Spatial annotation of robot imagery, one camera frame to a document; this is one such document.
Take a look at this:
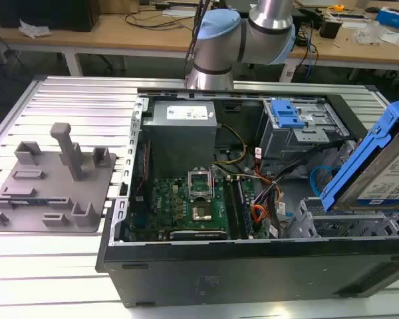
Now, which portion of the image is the red orange yellow power wire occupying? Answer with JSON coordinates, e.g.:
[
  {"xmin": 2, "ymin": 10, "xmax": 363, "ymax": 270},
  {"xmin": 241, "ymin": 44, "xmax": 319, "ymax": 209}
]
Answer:
[{"xmin": 251, "ymin": 203, "xmax": 271, "ymax": 224}]

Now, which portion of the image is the blue disk wire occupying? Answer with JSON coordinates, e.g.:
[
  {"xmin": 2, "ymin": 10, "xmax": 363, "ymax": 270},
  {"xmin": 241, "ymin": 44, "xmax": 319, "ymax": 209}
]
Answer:
[{"xmin": 311, "ymin": 165, "xmax": 336, "ymax": 200}]

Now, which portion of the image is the hard disk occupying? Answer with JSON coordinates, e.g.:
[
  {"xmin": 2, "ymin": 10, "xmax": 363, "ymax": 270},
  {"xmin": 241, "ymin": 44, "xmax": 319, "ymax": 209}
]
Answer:
[{"xmin": 320, "ymin": 96, "xmax": 399, "ymax": 213}]

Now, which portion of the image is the metal disk bay cage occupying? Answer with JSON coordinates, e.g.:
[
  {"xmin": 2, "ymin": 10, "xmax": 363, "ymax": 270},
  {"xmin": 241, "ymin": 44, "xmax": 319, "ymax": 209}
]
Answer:
[{"xmin": 284, "ymin": 197, "xmax": 399, "ymax": 239}]

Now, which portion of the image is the metal socket cover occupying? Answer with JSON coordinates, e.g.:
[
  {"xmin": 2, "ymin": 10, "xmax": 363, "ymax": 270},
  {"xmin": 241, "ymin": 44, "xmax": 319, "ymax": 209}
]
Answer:
[{"xmin": 188, "ymin": 169, "xmax": 214, "ymax": 200}]

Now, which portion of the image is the gray power supply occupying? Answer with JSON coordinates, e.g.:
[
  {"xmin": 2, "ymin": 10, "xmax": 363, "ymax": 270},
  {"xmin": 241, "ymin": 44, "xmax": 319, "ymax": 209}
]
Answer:
[{"xmin": 142, "ymin": 100, "xmax": 217, "ymax": 180}]

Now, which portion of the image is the CPU socket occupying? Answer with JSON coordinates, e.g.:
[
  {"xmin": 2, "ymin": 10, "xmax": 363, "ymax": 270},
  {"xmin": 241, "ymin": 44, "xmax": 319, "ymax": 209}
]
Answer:
[{"xmin": 191, "ymin": 203, "xmax": 215, "ymax": 223}]

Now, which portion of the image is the dark RAM stick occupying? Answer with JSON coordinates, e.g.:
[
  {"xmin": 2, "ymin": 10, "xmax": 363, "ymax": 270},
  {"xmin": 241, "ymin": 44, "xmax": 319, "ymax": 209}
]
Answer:
[
  {"xmin": 236, "ymin": 177, "xmax": 254, "ymax": 239},
  {"xmin": 225, "ymin": 177, "xmax": 242, "ymax": 239},
  {"xmin": 0, "ymin": 198, "xmax": 69, "ymax": 205}
]

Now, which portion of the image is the green motherboard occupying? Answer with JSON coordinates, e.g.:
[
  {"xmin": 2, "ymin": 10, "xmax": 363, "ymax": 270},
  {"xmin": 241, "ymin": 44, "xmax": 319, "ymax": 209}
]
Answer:
[{"xmin": 129, "ymin": 175, "xmax": 263, "ymax": 241}]

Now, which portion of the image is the black graphics card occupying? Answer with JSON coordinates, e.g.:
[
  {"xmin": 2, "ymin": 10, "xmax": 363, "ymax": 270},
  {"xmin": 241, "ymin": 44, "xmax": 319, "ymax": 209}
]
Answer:
[{"xmin": 158, "ymin": 229, "xmax": 227, "ymax": 241}]

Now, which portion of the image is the gray optical drive cage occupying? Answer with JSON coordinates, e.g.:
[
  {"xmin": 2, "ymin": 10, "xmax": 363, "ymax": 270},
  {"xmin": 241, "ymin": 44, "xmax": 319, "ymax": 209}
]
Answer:
[{"xmin": 257, "ymin": 98, "xmax": 350, "ymax": 160}]

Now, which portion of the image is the blue drive latch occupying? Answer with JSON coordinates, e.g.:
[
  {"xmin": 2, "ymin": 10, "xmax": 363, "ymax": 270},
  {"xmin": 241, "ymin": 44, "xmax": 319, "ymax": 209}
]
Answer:
[{"xmin": 271, "ymin": 99, "xmax": 307, "ymax": 130}]

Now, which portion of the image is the black PC case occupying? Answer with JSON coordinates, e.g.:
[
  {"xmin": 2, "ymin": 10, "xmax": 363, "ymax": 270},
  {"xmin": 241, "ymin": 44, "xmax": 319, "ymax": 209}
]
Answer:
[{"xmin": 96, "ymin": 86, "xmax": 399, "ymax": 308}]

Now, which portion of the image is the wooden desk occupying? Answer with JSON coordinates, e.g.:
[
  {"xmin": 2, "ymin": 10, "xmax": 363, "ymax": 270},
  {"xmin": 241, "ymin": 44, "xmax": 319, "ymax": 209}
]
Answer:
[{"xmin": 0, "ymin": 0, "xmax": 399, "ymax": 72}]

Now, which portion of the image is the gray parts rack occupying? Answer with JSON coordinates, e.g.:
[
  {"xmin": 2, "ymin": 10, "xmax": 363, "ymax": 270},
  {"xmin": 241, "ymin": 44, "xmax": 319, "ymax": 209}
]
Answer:
[{"xmin": 0, "ymin": 122, "xmax": 118, "ymax": 233}]

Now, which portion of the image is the small black box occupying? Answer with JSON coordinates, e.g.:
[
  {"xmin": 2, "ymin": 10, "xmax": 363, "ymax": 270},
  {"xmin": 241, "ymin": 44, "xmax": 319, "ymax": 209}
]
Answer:
[{"xmin": 319, "ymin": 18, "xmax": 342, "ymax": 39}]

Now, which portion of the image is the crumpled white plastic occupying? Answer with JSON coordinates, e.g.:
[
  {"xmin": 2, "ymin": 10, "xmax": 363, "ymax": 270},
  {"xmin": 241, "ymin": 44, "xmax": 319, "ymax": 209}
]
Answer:
[{"xmin": 18, "ymin": 19, "xmax": 51, "ymax": 38}]

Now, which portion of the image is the clear plastic bag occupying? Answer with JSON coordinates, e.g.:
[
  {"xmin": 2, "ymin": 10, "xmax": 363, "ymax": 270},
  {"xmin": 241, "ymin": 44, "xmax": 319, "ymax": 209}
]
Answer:
[{"xmin": 354, "ymin": 21, "xmax": 385, "ymax": 45}]

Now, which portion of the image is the large black box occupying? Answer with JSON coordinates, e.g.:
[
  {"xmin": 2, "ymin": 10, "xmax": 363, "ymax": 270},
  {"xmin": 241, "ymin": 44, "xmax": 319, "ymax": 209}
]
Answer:
[{"xmin": 0, "ymin": 0, "xmax": 100, "ymax": 33}]

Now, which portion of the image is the blue cardboard box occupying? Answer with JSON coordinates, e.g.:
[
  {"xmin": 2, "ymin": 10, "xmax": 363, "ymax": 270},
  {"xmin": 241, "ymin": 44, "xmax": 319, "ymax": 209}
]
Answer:
[{"xmin": 375, "ymin": 7, "xmax": 399, "ymax": 33}]

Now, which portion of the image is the yellow black power cable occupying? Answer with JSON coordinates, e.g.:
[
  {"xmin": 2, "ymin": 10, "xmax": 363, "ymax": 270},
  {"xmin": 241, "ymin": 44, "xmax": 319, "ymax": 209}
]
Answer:
[{"xmin": 211, "ymin": 123, "xmax": 247, "ymax": 166}]

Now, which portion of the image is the thin red wire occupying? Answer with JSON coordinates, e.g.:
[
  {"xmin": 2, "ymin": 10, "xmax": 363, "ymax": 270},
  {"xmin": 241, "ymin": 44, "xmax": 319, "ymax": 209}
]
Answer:
[{"xmin": 136, "ymin": 139, "xmax": 152, "ymax": 193}]

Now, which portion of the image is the black sleeved cable bundle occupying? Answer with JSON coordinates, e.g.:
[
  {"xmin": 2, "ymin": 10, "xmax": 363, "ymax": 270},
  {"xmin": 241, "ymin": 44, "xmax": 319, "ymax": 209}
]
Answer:
[{"xmin": 252, "ymin": 156, "xmax": 323, "ymax": 203}]

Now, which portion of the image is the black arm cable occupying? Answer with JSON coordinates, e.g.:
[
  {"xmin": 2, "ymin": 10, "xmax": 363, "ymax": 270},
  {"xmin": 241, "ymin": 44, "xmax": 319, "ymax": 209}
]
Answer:
[{"xmin": 185, "ymin": 0, "xmax": 213, "ymax": 78}]

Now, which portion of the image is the hanging blue cable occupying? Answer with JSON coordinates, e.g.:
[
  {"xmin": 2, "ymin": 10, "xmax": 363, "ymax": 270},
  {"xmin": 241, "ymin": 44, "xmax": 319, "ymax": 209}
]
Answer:
[{"xmin": 304, "ymin": 28, "xmax": 320, "ymax": 80}]

